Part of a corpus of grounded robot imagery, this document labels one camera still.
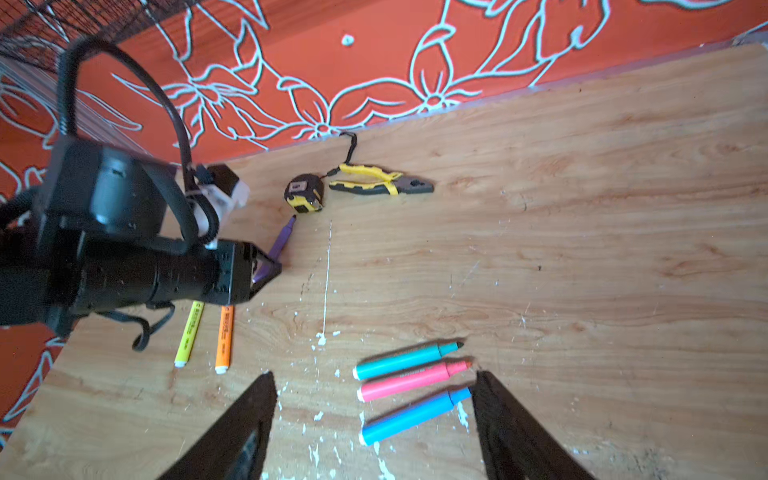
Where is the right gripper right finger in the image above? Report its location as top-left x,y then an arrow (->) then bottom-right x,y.
471,371 -> 593,479

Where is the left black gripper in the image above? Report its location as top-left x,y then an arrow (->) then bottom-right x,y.
209,240 -> 282,305

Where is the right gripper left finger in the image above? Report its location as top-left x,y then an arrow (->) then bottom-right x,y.
160,372 -> 277,479

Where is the purple marker pen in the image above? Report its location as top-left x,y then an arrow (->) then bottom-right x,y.
253,215 -> 297,283

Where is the orange marker pen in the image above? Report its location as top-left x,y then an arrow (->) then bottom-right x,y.
214,305 -> 235,375

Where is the blue marker pen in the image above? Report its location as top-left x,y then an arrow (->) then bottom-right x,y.
358,387 -> 472,446

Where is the yellow marker pen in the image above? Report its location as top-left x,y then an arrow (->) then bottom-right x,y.
174,301 -> 205,369

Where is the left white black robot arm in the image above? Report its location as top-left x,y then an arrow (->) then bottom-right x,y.
1,37 -> 282,337

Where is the pink marker pen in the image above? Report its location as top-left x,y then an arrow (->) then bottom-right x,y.
357,360 -> 472,403

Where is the green marker pen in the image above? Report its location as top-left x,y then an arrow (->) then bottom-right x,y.
352,341 -> 464,381

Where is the yellow black tape measure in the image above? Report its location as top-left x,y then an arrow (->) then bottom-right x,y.
284,174 -> 325,213

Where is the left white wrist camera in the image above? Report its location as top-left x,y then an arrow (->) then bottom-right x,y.
193,164 -> 250,249

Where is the black wire wall basket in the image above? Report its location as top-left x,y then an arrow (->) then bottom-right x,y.
1,0 -> 196,73

